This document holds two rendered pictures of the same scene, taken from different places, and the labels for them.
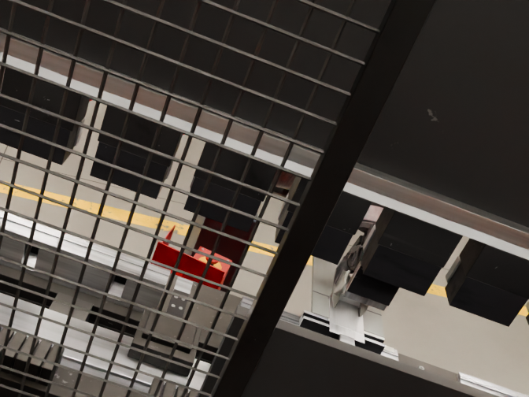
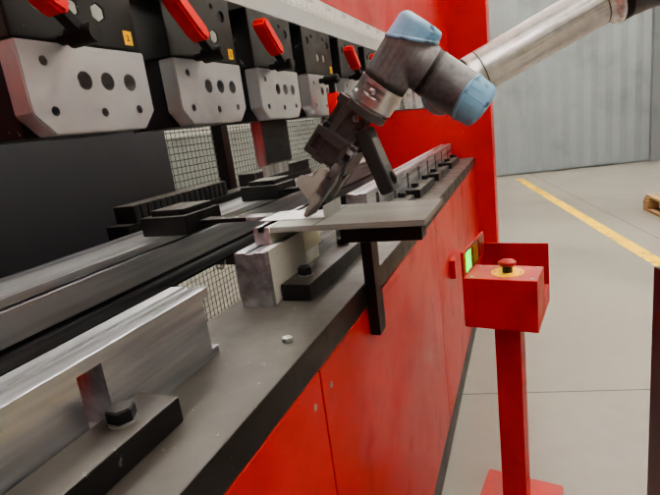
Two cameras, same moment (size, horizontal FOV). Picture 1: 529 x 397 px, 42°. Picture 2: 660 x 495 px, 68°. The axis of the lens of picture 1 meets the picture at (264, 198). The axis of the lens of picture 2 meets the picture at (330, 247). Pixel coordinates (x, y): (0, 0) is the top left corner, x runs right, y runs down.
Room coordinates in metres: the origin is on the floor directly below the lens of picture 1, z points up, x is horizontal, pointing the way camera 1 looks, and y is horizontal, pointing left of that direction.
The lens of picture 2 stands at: (1.79, -1.05, 1.15)
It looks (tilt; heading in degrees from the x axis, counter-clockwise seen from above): 14 degrees down; 119
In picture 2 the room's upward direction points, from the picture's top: 8 degrees counter-clockwise
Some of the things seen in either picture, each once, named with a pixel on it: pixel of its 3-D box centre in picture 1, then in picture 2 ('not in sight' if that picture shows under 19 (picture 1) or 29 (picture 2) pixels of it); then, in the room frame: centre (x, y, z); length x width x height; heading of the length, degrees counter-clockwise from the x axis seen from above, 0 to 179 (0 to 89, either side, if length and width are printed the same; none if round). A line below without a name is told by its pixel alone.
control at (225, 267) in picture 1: (190, 268); (507, 278); (1.61, 0.12, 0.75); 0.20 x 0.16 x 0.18; 88
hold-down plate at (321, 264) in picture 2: not in sight; (327, 265); (1.34, -0.25, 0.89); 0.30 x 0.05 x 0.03; 96
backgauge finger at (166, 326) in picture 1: (174, 314); (293, 186); (1.08, 0.07, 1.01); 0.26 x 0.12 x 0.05; 6
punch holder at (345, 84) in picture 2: (231, 179); (336, 80); (1.24, 0.08, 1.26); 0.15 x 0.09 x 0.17; 96
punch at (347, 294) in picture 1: (371, 287); (273, 147); (1.28, -0.29, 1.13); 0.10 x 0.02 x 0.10; 96
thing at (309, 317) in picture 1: (342, 332); (287, 223); (1.28, -0.28, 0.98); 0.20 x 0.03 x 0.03; 96
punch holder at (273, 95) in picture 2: (408, 244); (255, 71); (1.29, -0.32, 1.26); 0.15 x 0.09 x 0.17; 96
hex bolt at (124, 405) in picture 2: not in sight; (121, 413); (1.40, -0.78, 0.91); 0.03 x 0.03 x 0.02
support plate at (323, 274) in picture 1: (345, 292); (358, 214); (1.43, -0.28, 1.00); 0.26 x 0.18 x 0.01; 6
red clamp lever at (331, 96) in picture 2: not in sight; (331, 100); (1.33, -0.13, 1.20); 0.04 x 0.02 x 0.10; 6
